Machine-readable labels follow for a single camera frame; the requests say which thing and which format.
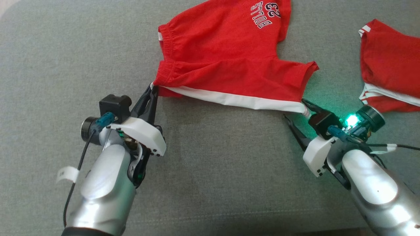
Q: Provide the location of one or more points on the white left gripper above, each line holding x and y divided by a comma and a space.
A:
144, 131

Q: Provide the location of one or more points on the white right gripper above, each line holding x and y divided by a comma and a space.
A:
316, 154

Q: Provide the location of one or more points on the red shorts white trim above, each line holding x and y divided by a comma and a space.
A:
229, 55

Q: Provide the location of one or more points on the red Bulls jersey white sleeves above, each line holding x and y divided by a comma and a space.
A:
393, 65

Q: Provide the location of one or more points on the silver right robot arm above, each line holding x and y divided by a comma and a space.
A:
374, 183

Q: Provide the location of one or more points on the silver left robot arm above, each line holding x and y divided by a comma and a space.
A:
105, 190

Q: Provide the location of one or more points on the large grey sofa chaise cushion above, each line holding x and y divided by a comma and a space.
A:
213, 170

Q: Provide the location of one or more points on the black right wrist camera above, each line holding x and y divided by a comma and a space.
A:
321, 123

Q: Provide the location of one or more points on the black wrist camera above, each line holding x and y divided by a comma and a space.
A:
321, 123
115, 105

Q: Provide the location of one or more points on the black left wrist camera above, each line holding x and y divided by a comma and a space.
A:
115, 105

